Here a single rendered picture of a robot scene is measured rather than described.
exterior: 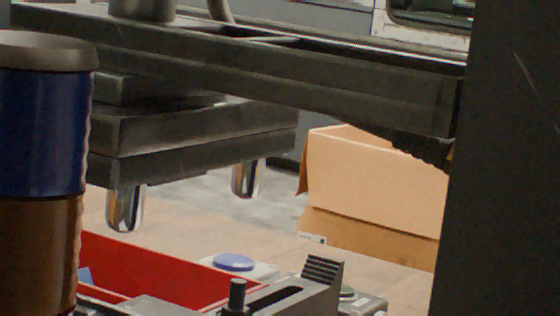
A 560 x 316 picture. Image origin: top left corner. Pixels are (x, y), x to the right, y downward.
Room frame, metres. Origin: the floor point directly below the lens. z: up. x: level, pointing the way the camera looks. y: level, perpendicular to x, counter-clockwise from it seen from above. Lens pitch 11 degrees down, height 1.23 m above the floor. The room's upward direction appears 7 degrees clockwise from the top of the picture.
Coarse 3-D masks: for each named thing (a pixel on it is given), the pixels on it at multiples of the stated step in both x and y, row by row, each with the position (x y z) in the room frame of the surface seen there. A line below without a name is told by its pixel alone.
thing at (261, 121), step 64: (128, 0) 0.57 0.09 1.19; (128, 64) 0.54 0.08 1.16; (192, 64) 0.52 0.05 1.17; (256, 64) 0.50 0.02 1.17; (320, 64) 0.49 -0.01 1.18; (384, 64) 0.48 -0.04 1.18; (448, 64) 0.53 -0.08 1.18; (128, 128) 0.50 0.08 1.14; (192, 128) 0.55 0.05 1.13; (256, 128) 0.61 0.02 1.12; (448, 128) 0.46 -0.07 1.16; (128, 192) 0.52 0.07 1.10; (256, 192) 0.63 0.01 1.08
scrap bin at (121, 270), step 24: (96, 240) 0.91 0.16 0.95; (120, 240) 0.90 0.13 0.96; (96, 264) 0.91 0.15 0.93; (120, 264) 0.90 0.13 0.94; (144, 264) 0.89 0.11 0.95; (168, 264) 0.88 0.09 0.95; (192, 264) 0.86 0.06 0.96; (96, 288) 0.77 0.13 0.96; (120, 288) 0.90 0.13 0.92; (144, 288) 0.89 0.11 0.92; (168, 288) 0.87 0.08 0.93; (192, 288) 0.86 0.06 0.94; (216, 288) 0.85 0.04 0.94
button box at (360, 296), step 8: (288, 272) 0.97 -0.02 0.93; (272, 280) 0.94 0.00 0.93; (360, 296) 0.92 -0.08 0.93; (368, 296) 0.92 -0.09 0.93; (376, 296) 0.93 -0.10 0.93; (344, 304) 0.89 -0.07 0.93; (352, 304) 0.89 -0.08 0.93; (360, 304) 0.90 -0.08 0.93; (368, 304) 0.90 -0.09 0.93; (376, 304) 0.90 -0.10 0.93; (384, 304) 0.92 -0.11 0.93; (344, 312) 0.87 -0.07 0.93; (352, 312) 0.87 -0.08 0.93; (360, 312) 0.88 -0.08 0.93; (368, 312) 0.89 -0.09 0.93; (376, 312) 0.90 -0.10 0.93; (384, 312) 0.89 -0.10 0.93
